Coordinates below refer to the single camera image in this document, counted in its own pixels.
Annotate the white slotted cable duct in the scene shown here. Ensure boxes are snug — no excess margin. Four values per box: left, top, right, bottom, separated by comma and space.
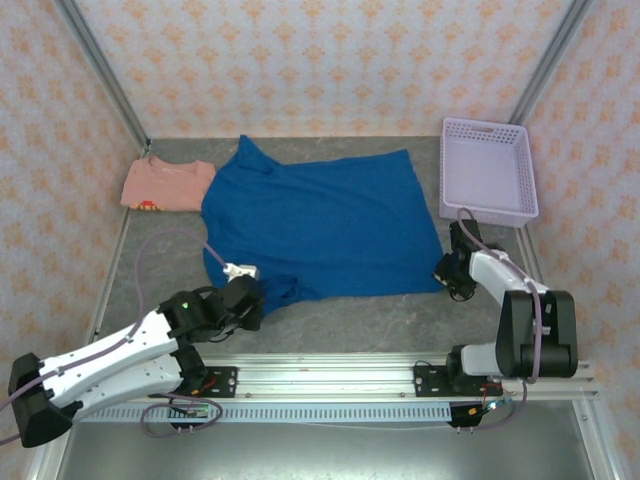
74, 402, 454, 424

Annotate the aluminium table side rail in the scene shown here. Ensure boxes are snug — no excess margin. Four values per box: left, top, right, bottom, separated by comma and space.
27, 207, 132, 480
516, 227, 626, 480

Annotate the folded pink t-shirt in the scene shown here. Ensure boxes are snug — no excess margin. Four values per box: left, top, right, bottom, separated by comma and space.
119, 155, 217, 212

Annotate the lavender perforated plastic basket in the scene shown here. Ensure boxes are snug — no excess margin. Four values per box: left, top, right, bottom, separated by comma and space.
438, 117, 540, 230

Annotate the aluminium frame post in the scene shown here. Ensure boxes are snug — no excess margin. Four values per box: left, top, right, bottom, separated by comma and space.
508, 0, 594, 126
52, 0, 151, 154

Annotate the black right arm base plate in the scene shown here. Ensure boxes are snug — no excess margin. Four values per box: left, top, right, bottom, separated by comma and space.
413, 364, 504, 400

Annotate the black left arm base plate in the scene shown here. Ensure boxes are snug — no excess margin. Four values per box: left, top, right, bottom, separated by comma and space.
192, 366, 239, 399

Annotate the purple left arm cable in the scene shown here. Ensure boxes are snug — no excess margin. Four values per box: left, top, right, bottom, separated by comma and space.
0, 228, 234, 446

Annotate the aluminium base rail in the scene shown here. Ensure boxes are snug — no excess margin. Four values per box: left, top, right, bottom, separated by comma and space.
74, 353, 600, 402

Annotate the blue t-shirt with panda print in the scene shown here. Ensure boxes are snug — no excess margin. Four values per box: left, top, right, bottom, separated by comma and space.
199, 134, 446, 317

